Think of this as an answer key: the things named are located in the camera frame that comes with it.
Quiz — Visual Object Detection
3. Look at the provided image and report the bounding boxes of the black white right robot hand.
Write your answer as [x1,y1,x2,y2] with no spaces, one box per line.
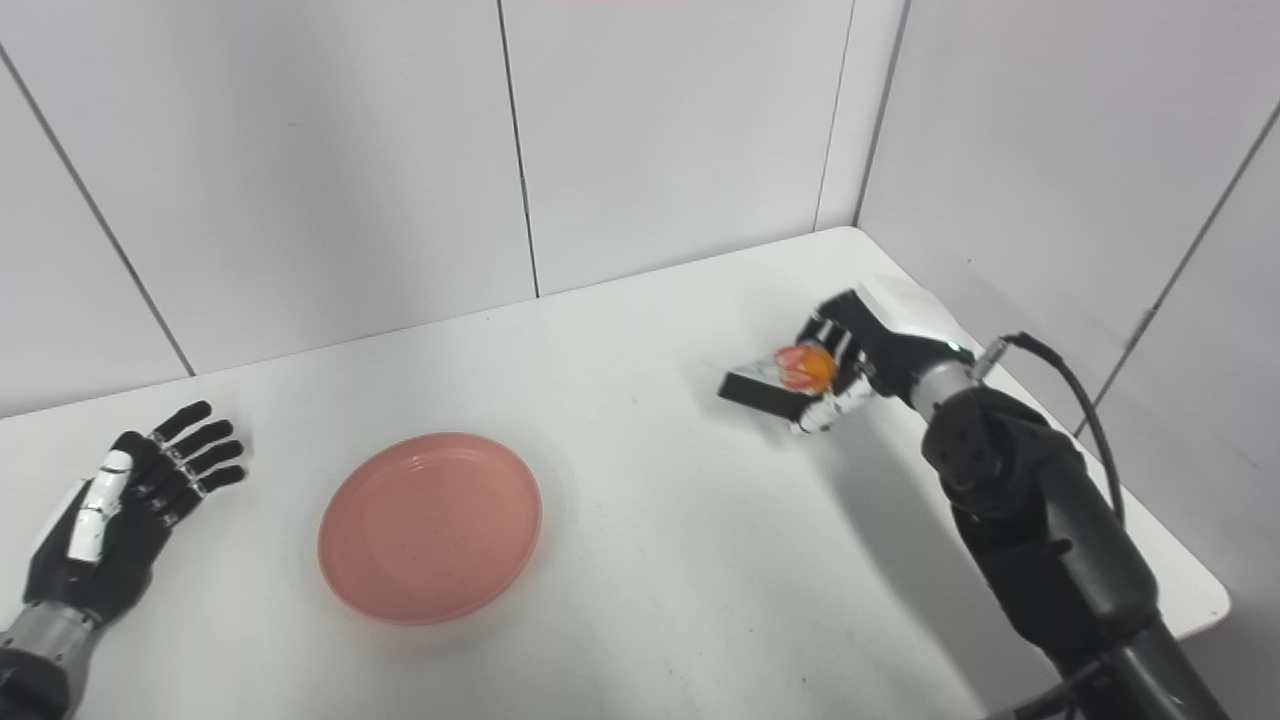
[790,283,976,437]

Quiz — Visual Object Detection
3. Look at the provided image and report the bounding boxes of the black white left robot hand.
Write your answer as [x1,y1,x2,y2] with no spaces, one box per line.
[22,401,248,626]

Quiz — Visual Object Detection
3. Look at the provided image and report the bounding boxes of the black snack packet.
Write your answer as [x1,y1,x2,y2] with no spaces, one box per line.
[718,343,838,426]

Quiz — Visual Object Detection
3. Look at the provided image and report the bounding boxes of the pink round plate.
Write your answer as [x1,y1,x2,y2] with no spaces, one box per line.
[318,432,544,627]

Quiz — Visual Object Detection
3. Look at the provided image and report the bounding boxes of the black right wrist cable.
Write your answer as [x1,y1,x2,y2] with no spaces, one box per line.
[975,333,1126,720]

